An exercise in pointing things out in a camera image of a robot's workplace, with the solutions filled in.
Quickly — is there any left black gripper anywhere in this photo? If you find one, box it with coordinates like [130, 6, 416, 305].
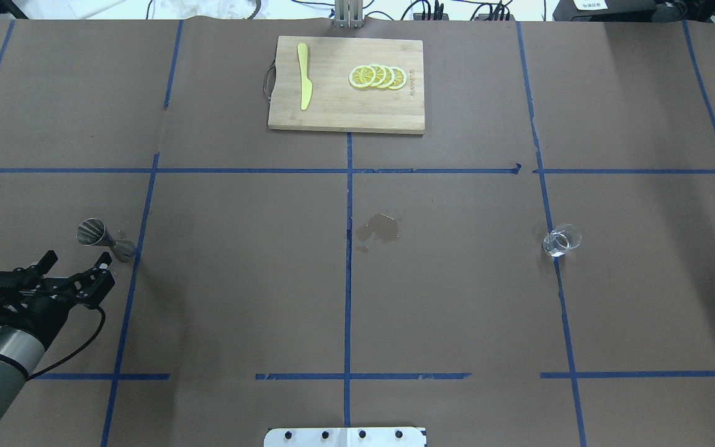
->
[0, 251, 115, 336]

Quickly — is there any steel measuring jigger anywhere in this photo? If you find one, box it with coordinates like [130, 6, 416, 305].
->
[76, 218, 137, 263]

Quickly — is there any clear glass beaker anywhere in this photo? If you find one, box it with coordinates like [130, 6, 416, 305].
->
[542, 223, 583, 258]

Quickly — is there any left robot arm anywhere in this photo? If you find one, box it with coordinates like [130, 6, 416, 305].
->
[0, 251, 115, 421]

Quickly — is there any yellow plastic knife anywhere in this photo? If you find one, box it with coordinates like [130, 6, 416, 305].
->
[296, 42, 313, 111]

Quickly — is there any wooden cutting board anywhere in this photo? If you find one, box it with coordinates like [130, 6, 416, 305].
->
[268, 36, 426, 135]

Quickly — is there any lemon slice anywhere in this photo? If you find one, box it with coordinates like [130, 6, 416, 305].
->
[347, 63, 409, 91]

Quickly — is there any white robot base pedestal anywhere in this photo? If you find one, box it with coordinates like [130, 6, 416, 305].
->
[263, 427, 428, 446]

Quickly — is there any aluminium frame post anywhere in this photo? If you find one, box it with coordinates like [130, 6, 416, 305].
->
[333, 0, 365, 29]

